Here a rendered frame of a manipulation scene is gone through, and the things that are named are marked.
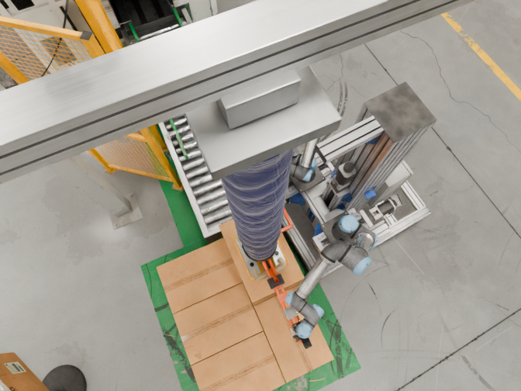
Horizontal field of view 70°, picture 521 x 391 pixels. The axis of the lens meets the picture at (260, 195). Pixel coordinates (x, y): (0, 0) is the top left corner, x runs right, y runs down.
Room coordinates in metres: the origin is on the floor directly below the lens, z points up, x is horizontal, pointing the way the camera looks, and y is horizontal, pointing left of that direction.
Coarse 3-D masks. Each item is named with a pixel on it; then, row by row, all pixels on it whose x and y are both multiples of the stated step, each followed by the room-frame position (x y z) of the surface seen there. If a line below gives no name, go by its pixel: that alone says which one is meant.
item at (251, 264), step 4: (236, 240) 0.56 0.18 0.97; (236, 244) 0.54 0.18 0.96; (240, 244) 0.53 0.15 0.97; (240, 248) 0.51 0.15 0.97; (240, 252) 0.48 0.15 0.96; (240, 256) 0.45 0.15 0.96; (244, 260) 0.42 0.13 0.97; (252, 260) 0.42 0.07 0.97; (244, 264) 0.40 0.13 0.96; (248, 264) 0.40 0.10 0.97; (252, 264) 0.39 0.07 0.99; (256, 264) 0.39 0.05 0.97; (248, 268) 0.36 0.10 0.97; (252, 268) 0.36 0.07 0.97; (256, 268) 0.36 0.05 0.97; (260, 268) 0.36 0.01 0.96; (248, 272) 0.34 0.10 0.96; (260, 272) 0.33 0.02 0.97; (252, 276) 0.31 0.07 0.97; (252, 280) 0.28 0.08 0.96
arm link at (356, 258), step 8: (360, 232) 0.53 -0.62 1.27; (368, 232) 0.52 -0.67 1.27; (360, 240) 0.45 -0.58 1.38; (368, 240) 0.46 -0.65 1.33; (376, 240) 0.47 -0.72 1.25; (352, 248) 0.36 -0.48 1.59; (360, 248) 0.37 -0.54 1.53; (368, 248) 0.40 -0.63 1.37; (344, 256) 0.32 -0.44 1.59; (352, 256) 0.32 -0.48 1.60; (360, 256) 0.32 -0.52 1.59; (344, 264) 0.29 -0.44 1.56; (352, 264) 0.28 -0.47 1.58; (360, 264) 0.28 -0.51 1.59; (368, 264) 0.28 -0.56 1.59; (360, 272) 0.24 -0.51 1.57
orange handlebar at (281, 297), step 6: (288, 216) 0.69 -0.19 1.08; (288, 222) 0.66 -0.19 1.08; (282, 228) 0.61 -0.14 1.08; (288, 228) 0.61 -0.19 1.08; (270, 258) 0.41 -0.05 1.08; (264, 264) 0.37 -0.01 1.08; (270, 264) 0.37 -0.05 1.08; (270, 276) 0.29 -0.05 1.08; (282, 288) 0.22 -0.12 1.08; (282, 294) 0.18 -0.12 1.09; (282, 300) 0.14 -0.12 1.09; (282, 306) 0.10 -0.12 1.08; (300, 342) -0.12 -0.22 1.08
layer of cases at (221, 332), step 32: (192, 256) 0.54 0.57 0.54; (224, 256) 0.53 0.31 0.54; (192, 288) 0.29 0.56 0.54; (224, 288) 0.28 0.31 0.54; (192, 320) 0.04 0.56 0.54; (224, 320) 0.03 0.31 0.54; (256, 320) 0.02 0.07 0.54; (192, 352) -0.19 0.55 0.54; (224, 352) -0.19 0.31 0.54; (256, 352) -0.20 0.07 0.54; (288, 352) -0.21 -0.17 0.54; (320, 352) -0.22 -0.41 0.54; (224, 384) -0.41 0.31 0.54; (256, 384) -0.42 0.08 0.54
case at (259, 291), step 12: (228, 228) 0.66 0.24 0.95; (228, 240) 0.57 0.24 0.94; (288, 252) 0.47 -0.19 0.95; (240, 264) 0.40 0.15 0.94; (288, 264) 0.39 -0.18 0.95; (240, 276) 0.32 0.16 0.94; (288, 276) 0.30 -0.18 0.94; (300, 276) 0.30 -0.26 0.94; (252, 288) 0.23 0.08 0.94; (264, 288) 0.23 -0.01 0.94; (288, 288) 0.25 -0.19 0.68; (252, 300) 0.15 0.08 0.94; (264, 300) 0.17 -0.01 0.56
